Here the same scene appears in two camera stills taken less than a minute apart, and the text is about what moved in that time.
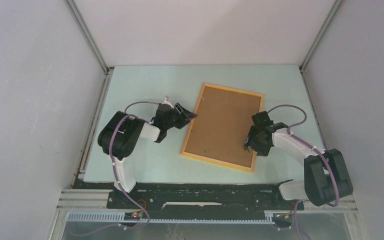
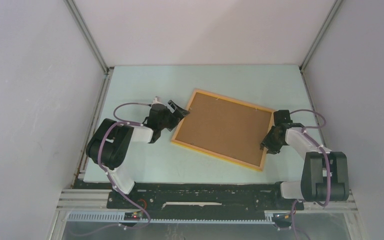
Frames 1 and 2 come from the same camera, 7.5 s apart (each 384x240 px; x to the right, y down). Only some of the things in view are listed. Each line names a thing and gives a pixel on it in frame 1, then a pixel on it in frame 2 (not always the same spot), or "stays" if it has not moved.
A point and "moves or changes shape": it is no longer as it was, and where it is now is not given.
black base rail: x=208 y=196 stays
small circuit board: x=134 y=216 stays
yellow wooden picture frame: x=193 y=117 -> x=225 y=128
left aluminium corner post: x=91 y=45 stays
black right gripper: x=262 y=151 -> x=272 y=149
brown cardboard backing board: x=222 y=124 moves or changes shape
